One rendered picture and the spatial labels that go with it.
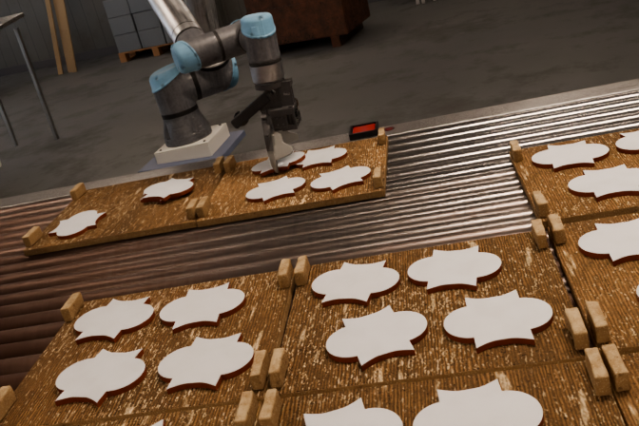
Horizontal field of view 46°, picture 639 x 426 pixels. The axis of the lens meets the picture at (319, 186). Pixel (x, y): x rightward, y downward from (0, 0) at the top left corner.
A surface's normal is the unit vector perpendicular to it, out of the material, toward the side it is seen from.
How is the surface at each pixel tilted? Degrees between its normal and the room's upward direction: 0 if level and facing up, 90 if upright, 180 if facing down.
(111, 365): 0
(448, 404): 0
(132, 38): 90
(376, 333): 0
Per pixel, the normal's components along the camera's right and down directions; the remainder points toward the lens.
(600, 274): -0.22, -0.91
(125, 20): -0.21, 0.40
